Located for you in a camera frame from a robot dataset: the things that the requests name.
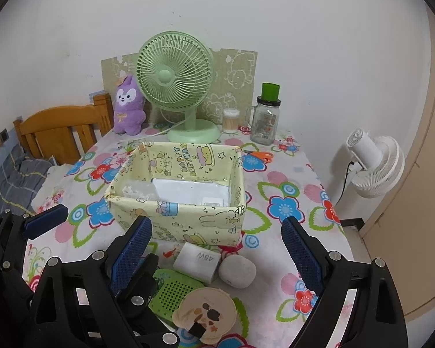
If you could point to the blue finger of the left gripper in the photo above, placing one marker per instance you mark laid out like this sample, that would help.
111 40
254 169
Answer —
148 287
45 221

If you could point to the floral tablecloth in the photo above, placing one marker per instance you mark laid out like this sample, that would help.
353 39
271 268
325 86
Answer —
272 310

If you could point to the purple plush toy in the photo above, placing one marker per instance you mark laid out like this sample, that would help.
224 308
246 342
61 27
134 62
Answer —
129 114

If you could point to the white 45W charger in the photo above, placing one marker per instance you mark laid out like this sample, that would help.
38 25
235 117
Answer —
197 262

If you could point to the white earbuds case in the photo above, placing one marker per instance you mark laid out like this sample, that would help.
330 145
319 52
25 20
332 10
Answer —
237 271

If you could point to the green desk fan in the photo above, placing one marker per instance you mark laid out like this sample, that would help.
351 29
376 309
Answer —
175 72

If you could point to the yellow cartoon storage box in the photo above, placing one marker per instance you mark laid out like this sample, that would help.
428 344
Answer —
201 192

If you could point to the grey plaid bedding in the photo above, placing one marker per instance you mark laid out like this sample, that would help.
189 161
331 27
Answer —
21 177

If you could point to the round beige compact mirror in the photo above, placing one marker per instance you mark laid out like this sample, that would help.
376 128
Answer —
207 313

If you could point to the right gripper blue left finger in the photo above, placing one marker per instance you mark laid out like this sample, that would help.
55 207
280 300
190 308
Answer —
125 253

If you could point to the orange scissors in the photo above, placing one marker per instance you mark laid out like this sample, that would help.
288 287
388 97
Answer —
263 156

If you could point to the wall socket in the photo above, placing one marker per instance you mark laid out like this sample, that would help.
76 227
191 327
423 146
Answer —
4 135

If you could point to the glass jar mug green lid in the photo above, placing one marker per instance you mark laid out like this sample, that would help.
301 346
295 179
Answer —
263 118

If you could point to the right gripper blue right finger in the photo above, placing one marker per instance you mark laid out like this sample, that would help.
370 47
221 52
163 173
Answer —
306 253

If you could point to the wooden bed headboard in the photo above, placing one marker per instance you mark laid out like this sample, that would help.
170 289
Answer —
66 132

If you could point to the white standing fan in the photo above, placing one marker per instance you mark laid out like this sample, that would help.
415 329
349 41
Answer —
379 163

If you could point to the green panda speaker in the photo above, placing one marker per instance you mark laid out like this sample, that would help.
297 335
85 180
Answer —
172 287

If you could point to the clear plastic bag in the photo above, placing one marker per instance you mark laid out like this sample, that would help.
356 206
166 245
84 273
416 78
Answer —
140 190

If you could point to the cotton swab container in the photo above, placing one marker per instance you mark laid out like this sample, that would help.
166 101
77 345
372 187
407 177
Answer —
230 120

